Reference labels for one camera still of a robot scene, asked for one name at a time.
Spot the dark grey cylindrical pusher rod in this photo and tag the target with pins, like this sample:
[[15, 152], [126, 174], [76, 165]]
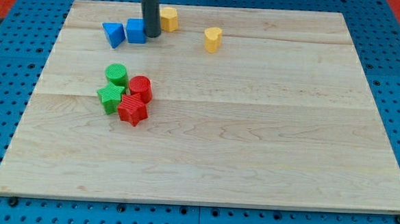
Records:
[[151, 17]]

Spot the red cylinder block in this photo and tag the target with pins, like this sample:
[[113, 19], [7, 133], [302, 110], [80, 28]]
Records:
[[141, 85]]

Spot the light wooden board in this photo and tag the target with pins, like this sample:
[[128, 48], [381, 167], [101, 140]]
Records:
[[281, 117]]

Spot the yellow pentagon block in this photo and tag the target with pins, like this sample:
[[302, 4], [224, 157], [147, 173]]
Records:
[[169, 19]]

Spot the blue cube block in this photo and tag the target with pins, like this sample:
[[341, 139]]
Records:
[[135, 31]]

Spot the blue triangle block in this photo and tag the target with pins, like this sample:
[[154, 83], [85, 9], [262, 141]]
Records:
[[114, 33]]

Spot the yellow heart block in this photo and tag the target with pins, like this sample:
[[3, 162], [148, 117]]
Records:
[[213, 38]]

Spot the green cylinder block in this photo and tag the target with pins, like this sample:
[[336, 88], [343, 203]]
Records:
[[117, 74]]

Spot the green star block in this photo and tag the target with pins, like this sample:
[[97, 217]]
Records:
[[110, 97]]

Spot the red star block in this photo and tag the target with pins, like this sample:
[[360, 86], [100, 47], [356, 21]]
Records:
[[132, 109]]

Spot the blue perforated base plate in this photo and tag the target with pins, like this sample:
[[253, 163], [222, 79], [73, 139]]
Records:
[[28, 33]]

